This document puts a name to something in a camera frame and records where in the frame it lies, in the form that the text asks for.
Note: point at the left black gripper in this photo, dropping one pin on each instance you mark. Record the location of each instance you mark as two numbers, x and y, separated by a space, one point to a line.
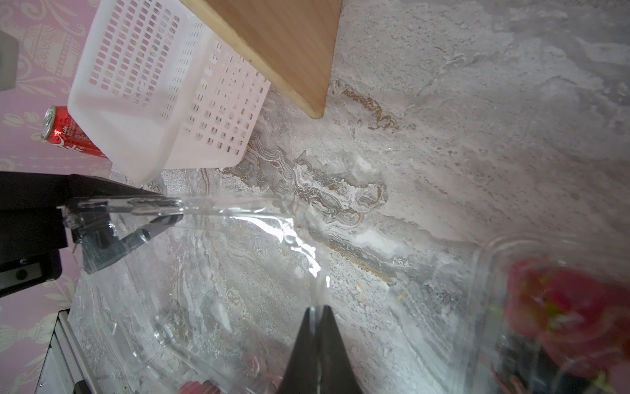
37 209

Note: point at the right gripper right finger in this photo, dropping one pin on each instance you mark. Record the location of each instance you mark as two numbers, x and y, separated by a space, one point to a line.
336 374

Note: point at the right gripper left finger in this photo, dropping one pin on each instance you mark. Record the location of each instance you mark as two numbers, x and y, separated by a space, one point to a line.
302 372

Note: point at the pink red grape bunch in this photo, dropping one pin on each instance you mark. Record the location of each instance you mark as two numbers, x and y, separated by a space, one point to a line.
206 386

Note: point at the clear plastic container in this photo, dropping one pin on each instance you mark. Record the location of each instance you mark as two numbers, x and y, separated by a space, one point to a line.
181 292
497 359

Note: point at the light red grape bunch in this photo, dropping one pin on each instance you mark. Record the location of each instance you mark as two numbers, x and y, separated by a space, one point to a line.
581 322

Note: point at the red soda can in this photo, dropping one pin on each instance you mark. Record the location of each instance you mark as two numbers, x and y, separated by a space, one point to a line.
60 129

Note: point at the white plastic basket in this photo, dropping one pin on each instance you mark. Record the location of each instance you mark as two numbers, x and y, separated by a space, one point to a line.
157 89

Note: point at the wooden two-tier shelf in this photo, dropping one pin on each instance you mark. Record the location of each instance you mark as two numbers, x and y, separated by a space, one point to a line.
292 43

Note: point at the aluminium rail frame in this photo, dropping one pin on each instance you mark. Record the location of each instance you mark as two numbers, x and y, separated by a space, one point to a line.
66 369

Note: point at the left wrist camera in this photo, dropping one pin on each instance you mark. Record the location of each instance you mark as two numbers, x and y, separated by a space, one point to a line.
9 56

